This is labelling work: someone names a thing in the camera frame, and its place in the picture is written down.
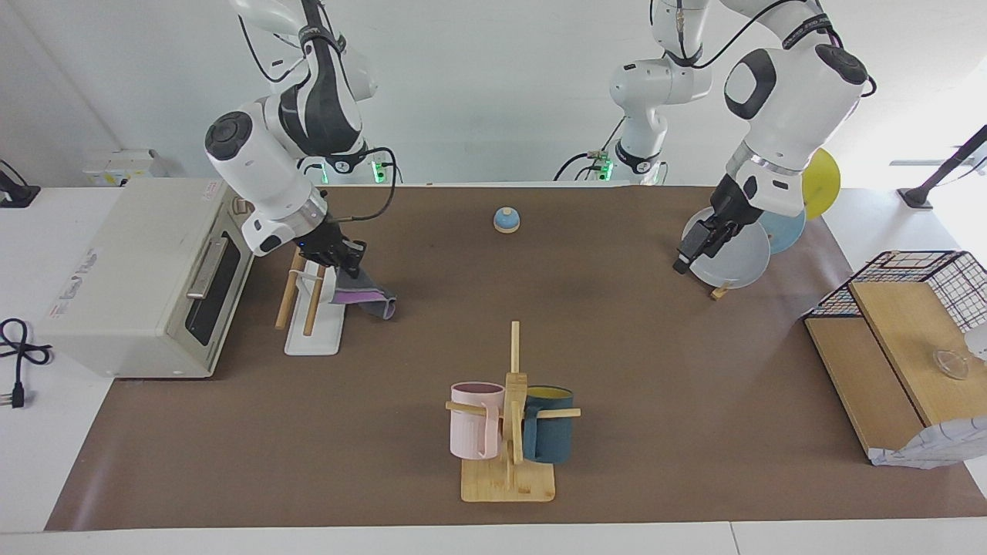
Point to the wooden plate rack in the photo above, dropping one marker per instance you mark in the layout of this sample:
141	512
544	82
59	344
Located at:
721	292

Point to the pink mug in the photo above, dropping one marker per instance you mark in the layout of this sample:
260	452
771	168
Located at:
470	428

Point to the blue service bell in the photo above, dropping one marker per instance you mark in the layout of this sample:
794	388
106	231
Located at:
506	222

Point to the clear glass bowl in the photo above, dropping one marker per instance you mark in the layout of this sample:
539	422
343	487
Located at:
950	364

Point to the light blue plate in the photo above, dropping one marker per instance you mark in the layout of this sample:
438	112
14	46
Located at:
786	231

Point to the white towel rack wooden bars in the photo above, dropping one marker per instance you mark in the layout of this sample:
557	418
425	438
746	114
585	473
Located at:
316	335

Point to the yellow plate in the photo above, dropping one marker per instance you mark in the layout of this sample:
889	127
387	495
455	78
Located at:
821	185

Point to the purple and grey towel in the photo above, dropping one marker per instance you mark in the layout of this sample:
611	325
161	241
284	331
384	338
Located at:
370	301

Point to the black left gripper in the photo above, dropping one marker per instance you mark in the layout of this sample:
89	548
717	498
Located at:
732	204

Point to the white marbled sheet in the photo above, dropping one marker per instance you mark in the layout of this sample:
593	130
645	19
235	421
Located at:
941	447

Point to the black desk clamp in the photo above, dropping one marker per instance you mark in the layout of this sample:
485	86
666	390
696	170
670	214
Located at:
15	196

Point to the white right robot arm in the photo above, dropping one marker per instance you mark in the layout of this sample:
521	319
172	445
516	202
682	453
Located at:
262	162

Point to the brown table mat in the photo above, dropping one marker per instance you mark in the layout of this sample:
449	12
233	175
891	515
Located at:
385	432

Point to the dark teal mug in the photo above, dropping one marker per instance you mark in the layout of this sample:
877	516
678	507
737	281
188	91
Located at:
551	432

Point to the white box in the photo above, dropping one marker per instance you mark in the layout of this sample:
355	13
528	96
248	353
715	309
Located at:
116	166

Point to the beige toaster oven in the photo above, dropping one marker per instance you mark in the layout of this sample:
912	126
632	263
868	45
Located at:
131	270

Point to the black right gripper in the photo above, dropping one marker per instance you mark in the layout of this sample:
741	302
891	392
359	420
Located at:
322	245

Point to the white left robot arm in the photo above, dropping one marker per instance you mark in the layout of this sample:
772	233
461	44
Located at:
794	100

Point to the grey plate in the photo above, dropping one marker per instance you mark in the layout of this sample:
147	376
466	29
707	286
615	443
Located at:
740	262

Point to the white rounded object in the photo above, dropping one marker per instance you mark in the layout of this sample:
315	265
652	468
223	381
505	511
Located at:
978	343

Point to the wooden mug tree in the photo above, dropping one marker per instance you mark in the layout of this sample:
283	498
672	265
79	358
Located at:
509	482

